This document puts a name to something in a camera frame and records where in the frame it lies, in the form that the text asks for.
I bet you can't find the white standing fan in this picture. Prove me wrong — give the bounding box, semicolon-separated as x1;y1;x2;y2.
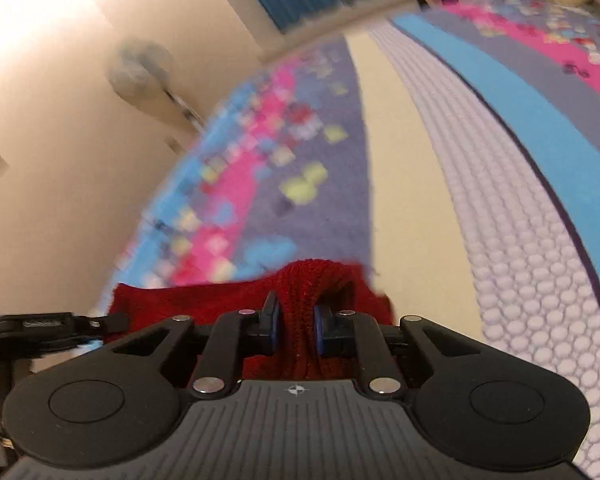
105;39;207;133

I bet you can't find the floral striped printed blanket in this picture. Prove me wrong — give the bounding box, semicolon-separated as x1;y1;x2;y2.
96;0;600;480

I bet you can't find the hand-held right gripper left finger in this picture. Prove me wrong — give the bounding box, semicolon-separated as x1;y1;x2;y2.
112;291;282;400

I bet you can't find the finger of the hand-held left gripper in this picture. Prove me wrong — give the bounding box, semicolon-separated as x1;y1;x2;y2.
0;312;131;347

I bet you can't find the red knit sweater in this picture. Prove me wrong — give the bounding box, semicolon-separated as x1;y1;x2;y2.
102;258;395;382

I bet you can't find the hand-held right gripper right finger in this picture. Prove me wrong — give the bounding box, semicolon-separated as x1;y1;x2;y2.
313;304;481;397

